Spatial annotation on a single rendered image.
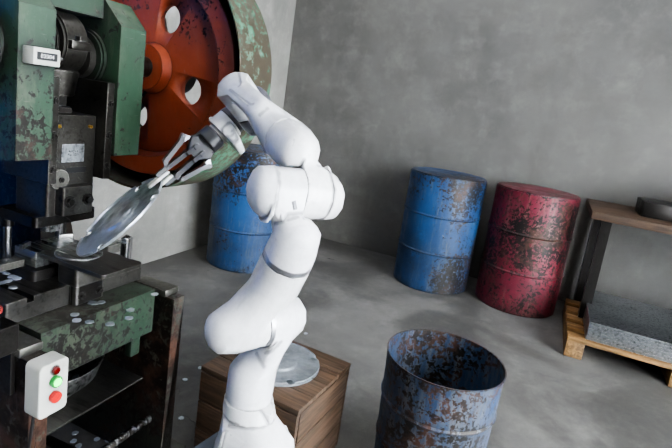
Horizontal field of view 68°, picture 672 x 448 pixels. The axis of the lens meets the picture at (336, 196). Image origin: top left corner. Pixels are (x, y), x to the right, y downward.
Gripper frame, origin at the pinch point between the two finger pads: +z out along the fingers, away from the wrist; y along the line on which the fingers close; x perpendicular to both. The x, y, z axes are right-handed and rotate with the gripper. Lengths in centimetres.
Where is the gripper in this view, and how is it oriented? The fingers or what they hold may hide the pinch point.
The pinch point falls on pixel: (160, 180)
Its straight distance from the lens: 148.2
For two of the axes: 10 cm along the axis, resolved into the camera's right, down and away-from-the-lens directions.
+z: -7.2, 6.6, -2.1
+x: 4.6, 2.3, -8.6
